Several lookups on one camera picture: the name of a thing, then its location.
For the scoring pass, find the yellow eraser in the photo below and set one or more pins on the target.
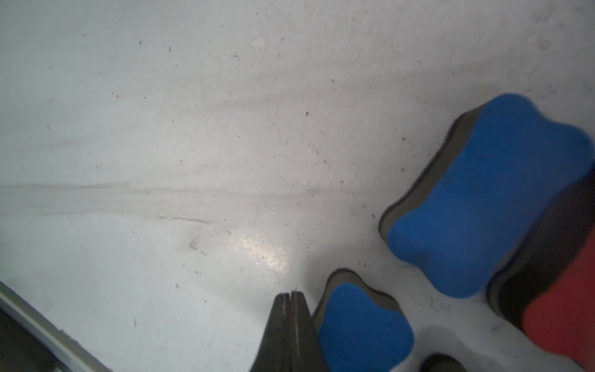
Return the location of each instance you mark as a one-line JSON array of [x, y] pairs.
[[439, 362]]

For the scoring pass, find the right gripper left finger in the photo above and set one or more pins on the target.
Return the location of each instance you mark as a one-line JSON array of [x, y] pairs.
[[274, 353]]

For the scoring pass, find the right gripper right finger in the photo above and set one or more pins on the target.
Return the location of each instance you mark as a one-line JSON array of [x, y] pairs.
[[306, 354]]

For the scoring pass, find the blue eraser top shelf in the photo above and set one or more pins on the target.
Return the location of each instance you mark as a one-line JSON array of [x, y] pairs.
[[359, 328]]

